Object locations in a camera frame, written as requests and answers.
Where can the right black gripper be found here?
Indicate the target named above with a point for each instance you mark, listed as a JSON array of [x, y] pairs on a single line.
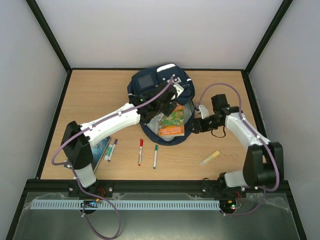
[[198, 123]]

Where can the dark blue Wuthering Heights book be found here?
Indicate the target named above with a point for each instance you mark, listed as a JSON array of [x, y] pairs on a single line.
[[99, 151]]

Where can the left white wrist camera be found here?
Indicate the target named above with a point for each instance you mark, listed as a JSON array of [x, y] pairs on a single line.
[[179, 89]]

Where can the red cap marker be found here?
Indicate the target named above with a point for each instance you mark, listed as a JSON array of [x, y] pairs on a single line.
[[140, 152]]

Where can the green label glue stick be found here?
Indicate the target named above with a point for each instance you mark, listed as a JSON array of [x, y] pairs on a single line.
[[108, 151]]

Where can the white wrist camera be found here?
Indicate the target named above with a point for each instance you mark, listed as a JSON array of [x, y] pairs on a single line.
[[179, 89], [202, 111]]

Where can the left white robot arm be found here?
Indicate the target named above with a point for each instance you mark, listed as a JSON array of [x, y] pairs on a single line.
[[79, 139]]

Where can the green cap marker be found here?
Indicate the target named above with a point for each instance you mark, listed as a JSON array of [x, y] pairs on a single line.
[[155, 157]]

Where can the orange treehouse book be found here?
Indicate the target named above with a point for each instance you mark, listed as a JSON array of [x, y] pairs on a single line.
[[174, 124]]

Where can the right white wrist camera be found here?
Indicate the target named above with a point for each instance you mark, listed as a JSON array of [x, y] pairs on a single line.
[[202, 111]]

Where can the black aluminium frame rail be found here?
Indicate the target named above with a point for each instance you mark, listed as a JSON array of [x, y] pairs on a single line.
[[205, 188]]

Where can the navy blue backpack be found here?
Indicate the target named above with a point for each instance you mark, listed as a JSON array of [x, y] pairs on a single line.
[[147, 80]]

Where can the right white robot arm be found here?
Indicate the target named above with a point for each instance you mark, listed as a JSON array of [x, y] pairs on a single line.
[[264, 161]]

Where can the purple cap marker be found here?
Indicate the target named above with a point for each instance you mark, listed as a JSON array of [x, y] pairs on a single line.
[[112, 150]]

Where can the light blue slotted cable duct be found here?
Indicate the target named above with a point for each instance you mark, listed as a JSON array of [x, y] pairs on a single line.
[[149, 205]]

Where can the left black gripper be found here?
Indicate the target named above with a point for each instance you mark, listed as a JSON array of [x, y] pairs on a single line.
[[169, 111]]

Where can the yellow highlighter pen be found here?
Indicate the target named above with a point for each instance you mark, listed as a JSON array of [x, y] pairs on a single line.
[[209, 158]]

